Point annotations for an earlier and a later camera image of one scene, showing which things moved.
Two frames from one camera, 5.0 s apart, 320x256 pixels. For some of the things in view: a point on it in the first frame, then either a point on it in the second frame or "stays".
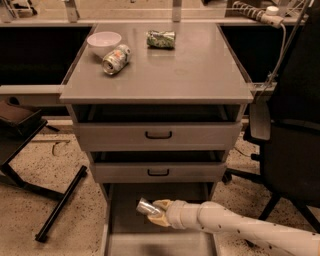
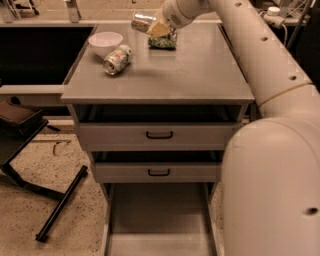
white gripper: (175, 212) → (174, 14)
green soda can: (165, 40) stays
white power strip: (270, 15) stays
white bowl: (103, 42) stays
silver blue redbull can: (144, 205) → (142, 21)
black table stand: (19, 125) stays
